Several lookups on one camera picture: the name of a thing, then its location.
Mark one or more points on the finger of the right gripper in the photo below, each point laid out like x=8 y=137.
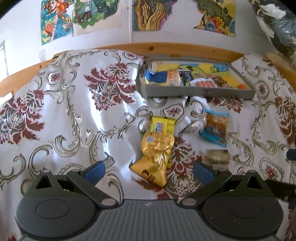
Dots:
x=291 y=154

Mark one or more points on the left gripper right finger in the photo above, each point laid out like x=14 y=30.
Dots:
x=211 y=181

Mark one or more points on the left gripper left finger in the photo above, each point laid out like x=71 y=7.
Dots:
x=85 y=181

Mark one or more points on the orange fruit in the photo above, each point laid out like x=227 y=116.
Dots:
x=242 y=86

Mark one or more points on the red clear snack bag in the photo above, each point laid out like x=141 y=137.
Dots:
x=220 y=81

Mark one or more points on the sausage pack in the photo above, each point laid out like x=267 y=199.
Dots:
x=203 y=82

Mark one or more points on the dark blue milk carton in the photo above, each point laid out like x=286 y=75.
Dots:
x=186 y=77

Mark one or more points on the orange white sandwich pack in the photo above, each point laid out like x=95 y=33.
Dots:
x=173 y=78

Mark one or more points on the clear biscuit pack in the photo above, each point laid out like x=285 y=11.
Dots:
x=217 y=157

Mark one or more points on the blue clear snack bag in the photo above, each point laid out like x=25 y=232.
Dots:
x=215 y=127

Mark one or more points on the gold foil snack bag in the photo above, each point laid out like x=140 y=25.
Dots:
x=146 y=168

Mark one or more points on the floral bed cover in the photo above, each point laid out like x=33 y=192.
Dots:
x=85 y=107

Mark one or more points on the yellow snack bar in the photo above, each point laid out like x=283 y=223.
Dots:
x=163 y=127

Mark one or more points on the grey tray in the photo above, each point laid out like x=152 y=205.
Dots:
x=151 y=79

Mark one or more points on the plastic wrapped bundle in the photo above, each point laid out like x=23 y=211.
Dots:
x=277 y=20

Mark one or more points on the green character poster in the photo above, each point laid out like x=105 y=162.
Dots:
x=96 y=15

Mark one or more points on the yellow leaf poster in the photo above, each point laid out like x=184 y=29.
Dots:
x=150 y=15

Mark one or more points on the flower wall poster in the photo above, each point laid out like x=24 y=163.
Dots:
x=218 y=16

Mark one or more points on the cartoon wall poster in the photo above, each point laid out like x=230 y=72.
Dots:
x=56 y=20

